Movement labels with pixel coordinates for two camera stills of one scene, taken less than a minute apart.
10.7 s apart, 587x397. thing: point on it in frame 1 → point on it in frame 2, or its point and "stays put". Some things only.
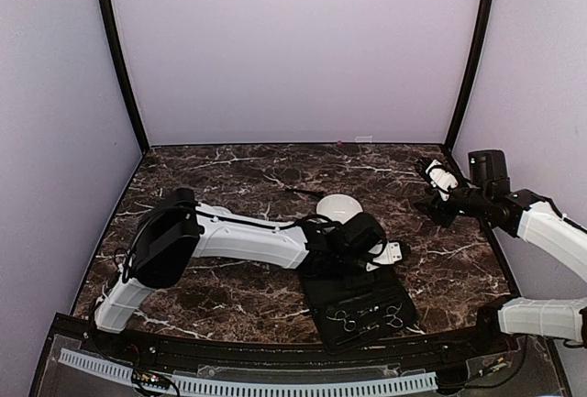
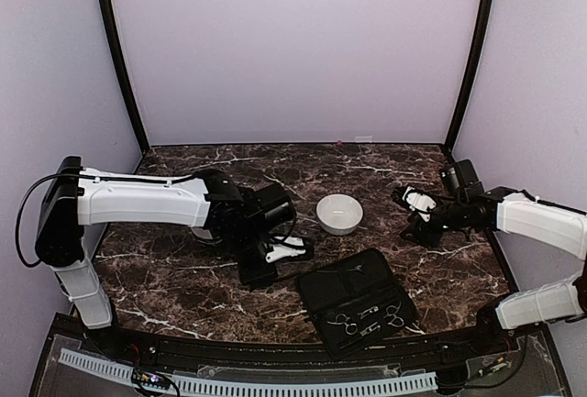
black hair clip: [317, 193] → [280, 279]
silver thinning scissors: [395, 322] stays put
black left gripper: [353, 281] → [250, 276]
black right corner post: [480, 50] stays put
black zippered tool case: [353, 308] stays put
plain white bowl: [338, 207] stays put
